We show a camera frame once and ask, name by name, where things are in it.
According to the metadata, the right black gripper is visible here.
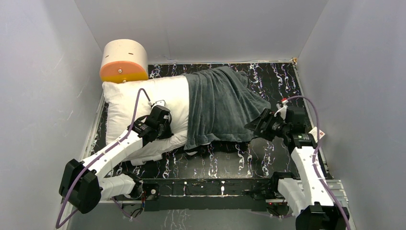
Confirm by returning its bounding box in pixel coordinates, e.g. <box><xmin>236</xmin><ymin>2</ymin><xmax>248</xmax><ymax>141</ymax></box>
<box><xmin>244</xmin><ymin>108</ymin><xmax>289</xmax><ymax>142</ymax></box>

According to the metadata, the white pillow insert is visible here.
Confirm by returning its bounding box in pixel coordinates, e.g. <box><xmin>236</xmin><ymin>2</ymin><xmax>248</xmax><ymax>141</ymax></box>
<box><xmin>102</xmin><ymin>75</ymin><xmax>189</xmax><ymax>166</ymax></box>

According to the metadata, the zebra and grey pillowcase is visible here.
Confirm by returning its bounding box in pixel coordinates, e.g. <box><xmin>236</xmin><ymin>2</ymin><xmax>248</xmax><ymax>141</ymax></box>
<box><xmin>184</xmin><ymin>66</ymin><xmax>271</xmax><ymax>152</ymax></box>

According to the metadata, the cream and orange cylindrical container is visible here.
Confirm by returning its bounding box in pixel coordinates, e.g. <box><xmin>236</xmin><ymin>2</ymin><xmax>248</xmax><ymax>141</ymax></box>
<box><xmin>99</xmin><ymin>39</ymin><xmax>148</xmax><ymax>83</ymax></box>

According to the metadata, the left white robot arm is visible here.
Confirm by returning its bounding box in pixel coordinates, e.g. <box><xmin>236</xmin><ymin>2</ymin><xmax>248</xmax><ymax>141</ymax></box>
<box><xmin>59</xmin><ymin>100</ymin><xmax>173</xmax><ymax>214</ymax></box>

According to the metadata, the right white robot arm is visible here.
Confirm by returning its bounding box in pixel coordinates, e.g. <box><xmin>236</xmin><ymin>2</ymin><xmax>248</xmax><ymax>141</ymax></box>
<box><xmin>245</xmin><ymin>105</ymin><xmax>350</xmax><ymax>230</ymax></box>

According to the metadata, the white tag card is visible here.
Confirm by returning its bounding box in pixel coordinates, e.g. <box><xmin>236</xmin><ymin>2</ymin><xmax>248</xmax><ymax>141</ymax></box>
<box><xmin>308</xmin><ymin>126</ymin><xmax>325</xmax><ymax>142</ymax></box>

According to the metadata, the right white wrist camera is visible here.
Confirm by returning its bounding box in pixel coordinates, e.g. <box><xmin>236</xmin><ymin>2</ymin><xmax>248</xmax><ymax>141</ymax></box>
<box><xmin>274</xmin><ymin>98</ymin><xmax>289</xmax><ymax>120</ymax></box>

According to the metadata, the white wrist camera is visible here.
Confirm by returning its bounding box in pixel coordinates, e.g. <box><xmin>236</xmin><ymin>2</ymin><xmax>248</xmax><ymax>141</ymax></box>
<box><xmin>151</xmin><ymin>100</ymin><xmax>166</xmax><ymax>108</ymax></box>
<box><xmin>274</xmin><ymin>98</ymin><xmax>289</xmax><ymax>120</ymax></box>

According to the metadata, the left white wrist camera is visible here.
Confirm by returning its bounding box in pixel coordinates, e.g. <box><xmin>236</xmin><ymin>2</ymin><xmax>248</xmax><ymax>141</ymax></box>
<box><xmin>151</xmin><ymin>100</ymin><xmax>166</xmax><ymax>108</ymax></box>

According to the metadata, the black front mounting rail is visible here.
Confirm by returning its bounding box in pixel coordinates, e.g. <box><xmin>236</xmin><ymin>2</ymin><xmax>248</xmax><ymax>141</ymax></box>
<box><xmin>143</xmin><ymin>178</ymin><xmax>284</xmax><ymax>211</ymax></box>

